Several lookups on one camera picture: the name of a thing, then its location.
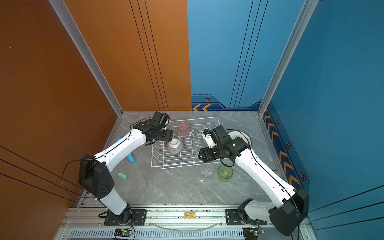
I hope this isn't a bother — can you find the ribbed white bowl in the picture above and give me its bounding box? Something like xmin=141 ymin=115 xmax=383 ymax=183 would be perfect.
xmin=167 ymin=138 xmax=184 ymax=154

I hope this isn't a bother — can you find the white wire dish rack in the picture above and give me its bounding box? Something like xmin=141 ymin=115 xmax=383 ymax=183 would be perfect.
xmin=151 ymin=117 xmax=220 ymax=170

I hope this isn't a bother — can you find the clear glass cup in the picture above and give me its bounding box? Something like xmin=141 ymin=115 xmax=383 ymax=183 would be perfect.
xmin=201 ymin=167 xmax=213 ymax=182

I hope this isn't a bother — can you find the green terminal block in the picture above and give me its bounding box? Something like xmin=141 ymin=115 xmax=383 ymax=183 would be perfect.
xmin=118 ymin=172 xmax=128 ymax=180

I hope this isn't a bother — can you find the pink glass cup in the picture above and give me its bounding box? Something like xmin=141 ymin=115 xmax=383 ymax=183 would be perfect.
xmin=178 ymin=121 xmax=191 ymax=139

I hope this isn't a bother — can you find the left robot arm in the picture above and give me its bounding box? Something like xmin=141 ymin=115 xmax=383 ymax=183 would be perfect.
xmin=79 ymin=112 xmax=174 ymax=224

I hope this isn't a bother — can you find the green glass cup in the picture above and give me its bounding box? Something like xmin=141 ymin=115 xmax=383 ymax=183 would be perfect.
xmin=218 ymin=165 xmax=234 ymax=182

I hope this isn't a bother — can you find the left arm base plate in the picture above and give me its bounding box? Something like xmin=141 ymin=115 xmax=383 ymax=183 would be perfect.
xmin=104 ymin=209 xmax=148 ymax=227

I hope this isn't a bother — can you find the right aluminium corner post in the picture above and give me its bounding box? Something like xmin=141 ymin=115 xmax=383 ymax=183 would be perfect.
xmin=258 ymin=0 xmax=319 ymax=117

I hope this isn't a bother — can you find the right circuit board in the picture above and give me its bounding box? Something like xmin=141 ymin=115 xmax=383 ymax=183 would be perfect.
xmin=243 ymin=228 xmax=265 ymax=240

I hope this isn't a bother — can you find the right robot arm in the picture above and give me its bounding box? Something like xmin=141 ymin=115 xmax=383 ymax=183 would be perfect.
xmin=199 ymin=135 xmax=310 ymax=236

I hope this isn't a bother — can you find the left aluminium corner post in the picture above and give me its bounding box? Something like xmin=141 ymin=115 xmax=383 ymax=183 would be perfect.
xmin=49 ymin=0 xmax=124 ymax=117

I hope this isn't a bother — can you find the aluminium corner post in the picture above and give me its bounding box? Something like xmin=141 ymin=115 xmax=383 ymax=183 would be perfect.
xmin=49 ymin=0 xmax=124 ymax=117
xmin=258 ymin=0 xmax=319 ymax=117

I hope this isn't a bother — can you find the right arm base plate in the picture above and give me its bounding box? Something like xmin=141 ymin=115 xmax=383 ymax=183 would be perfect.
xmin=225 ymin=209 xmax=267 ymax=226

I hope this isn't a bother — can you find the left green circuit board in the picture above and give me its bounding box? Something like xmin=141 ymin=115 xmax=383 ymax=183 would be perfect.
xmin=113 ymin=228 xmax=136 ymax=240

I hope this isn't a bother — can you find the yellow sticker tag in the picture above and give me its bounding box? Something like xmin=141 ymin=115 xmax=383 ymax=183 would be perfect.
xmin=183 ymin=211 xmax=196 ymax=220

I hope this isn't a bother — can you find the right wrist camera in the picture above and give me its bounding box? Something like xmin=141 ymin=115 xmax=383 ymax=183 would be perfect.
xmin=202 ymin=125 xmax=232 ymax=149

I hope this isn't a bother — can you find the blue cylindrical tool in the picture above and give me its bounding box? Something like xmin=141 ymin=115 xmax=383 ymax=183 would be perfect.
xmin=116 ymin=137 xmax=136 ymax=164

